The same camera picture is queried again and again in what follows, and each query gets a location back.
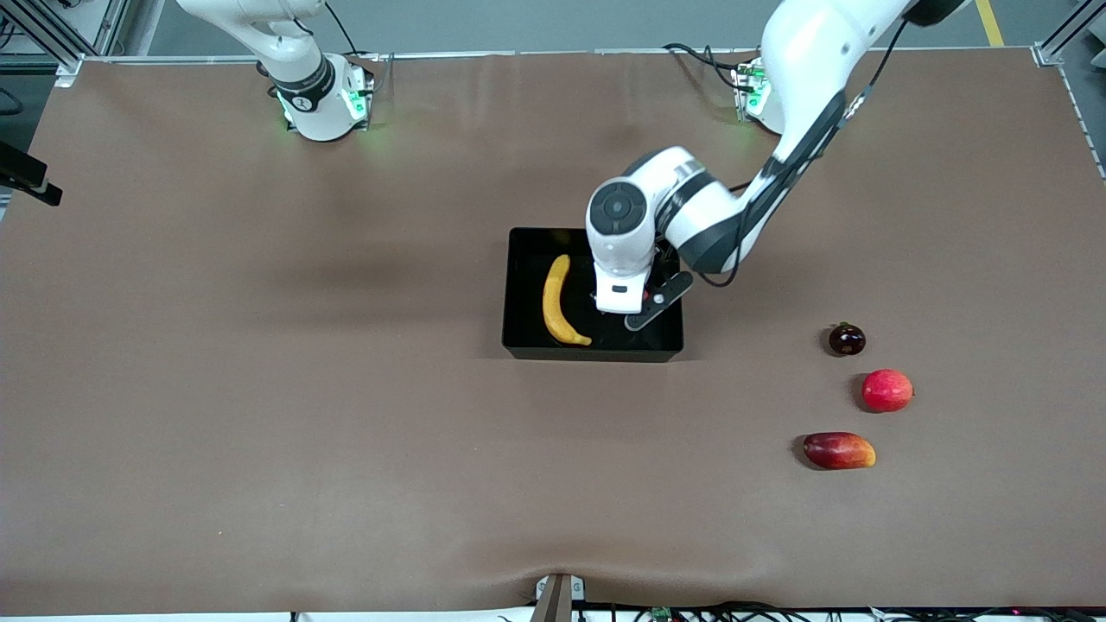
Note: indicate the yellow banana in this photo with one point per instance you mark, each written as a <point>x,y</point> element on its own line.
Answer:
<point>554,298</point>

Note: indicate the black plastic box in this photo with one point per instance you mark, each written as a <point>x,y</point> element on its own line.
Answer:
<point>527,294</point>

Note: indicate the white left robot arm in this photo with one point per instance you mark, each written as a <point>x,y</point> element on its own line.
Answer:
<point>804,52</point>

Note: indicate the dark purple mangosteen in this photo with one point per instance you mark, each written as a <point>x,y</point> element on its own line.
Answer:
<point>847,339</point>

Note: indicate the red yellow mango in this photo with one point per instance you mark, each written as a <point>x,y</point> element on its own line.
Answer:
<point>838,451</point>

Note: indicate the brown table cover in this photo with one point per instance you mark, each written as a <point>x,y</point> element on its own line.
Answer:
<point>302,432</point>

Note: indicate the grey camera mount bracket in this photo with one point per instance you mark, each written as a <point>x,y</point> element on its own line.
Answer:
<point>555,598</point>

